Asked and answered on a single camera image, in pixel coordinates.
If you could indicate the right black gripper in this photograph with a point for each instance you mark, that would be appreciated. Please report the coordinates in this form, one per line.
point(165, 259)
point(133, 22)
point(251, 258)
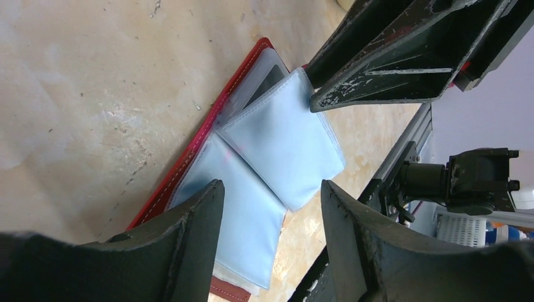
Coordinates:
point(429, 46)

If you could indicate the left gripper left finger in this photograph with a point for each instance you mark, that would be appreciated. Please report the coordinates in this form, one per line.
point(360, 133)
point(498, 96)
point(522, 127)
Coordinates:
point(169, 258)

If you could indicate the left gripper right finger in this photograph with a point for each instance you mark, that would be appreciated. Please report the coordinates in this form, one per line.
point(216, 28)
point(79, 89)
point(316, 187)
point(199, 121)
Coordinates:
point(373, 258)

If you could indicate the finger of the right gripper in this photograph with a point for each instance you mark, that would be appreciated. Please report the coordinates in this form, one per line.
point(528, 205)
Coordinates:
point(364, 21)

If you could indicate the red card holder wallet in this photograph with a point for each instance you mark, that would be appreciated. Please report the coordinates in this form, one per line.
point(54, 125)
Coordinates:
point(271, 156)

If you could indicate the aluminium front frame rail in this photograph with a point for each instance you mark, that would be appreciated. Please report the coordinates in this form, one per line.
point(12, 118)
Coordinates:
point(405, 150)

